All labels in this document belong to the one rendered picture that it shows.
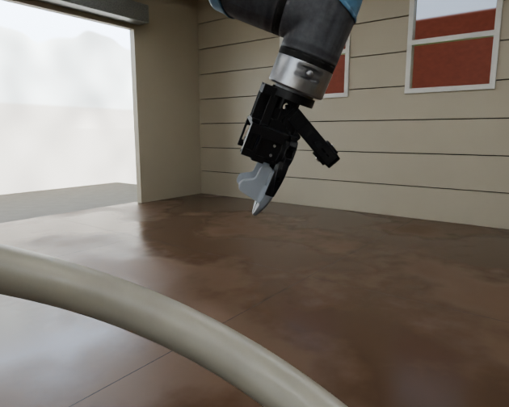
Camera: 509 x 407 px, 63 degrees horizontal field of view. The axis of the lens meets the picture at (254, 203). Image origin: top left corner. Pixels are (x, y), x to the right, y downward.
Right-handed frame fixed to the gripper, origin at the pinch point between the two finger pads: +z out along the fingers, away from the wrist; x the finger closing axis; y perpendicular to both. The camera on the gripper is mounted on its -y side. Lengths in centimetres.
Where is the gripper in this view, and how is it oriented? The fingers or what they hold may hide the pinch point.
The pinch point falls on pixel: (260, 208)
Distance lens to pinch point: 72.0
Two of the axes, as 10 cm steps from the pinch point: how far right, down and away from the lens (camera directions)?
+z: -3.6, 8.9, 2.9
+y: -9.3, -3.0, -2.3
